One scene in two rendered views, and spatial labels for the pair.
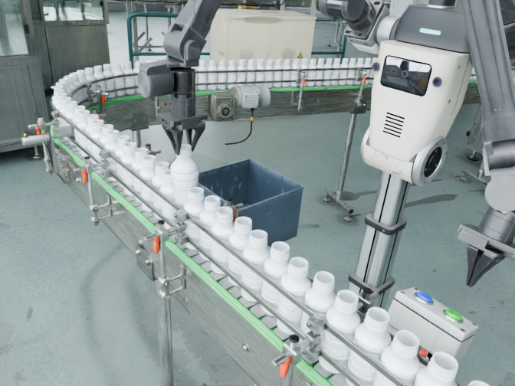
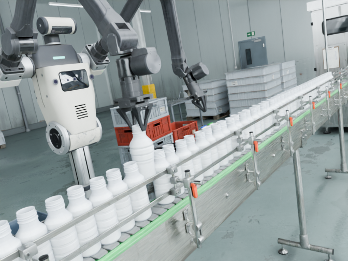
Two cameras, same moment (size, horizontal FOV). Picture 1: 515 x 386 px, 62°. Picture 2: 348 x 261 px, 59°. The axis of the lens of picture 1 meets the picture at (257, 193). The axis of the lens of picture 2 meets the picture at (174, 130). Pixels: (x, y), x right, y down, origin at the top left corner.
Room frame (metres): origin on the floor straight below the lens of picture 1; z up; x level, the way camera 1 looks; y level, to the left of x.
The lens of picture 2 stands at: (1.00, 1.07, 1.39)
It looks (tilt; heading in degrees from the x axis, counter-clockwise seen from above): 10 degrees down; 262
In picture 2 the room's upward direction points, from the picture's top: 9 degrees counter-clockwise
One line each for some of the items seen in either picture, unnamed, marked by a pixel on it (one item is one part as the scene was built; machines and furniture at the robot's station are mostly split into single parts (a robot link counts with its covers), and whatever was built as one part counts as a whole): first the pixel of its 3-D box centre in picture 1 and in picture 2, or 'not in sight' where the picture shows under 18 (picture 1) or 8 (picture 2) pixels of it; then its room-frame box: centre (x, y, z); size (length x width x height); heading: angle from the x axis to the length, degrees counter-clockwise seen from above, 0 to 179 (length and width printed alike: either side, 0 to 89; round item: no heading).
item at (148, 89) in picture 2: not in sight; (150, 99); (0.01, -10.22, 0.55); 0.40 x 0.40 x 1.10; 43
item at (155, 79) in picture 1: (167, 67); (136, 53); (0.95, 0.22, 1.45); 0.12 x 0.09 x 0.12; 133
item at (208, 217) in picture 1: (211, 227); (171, 170); (0.89, 0.11, 1.08); 0.06 x 0.06 x 0.17
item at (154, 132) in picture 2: not in sight; (144, 129); (0.82, -2.61, 0.78); 0.61 x 0.41 x 0.22; 49
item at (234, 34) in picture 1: (258, 64); not in sight; (5.38, 0.10, 0.59); 1.10 x 0.62 x 1.18; 115
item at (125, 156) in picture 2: not in sight; (147, 147); (0.82, -2.60, 0.55); 0.61 x 0.41 x 0.22; 50
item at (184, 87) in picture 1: (180, 80); (129, 67); (0.97, 0.19, 1.42); 0.07 x 0.06 x 0.07; 133
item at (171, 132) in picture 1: (181, 135); (137, 114); (0.97, 0.19, 1.29); 0.07 x 0.07 x 0.09; 43
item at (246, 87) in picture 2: not in sight; (255, 91); (-2.31, -6.38, 0.59); 1.24 x 1.03 x 1.17; 45
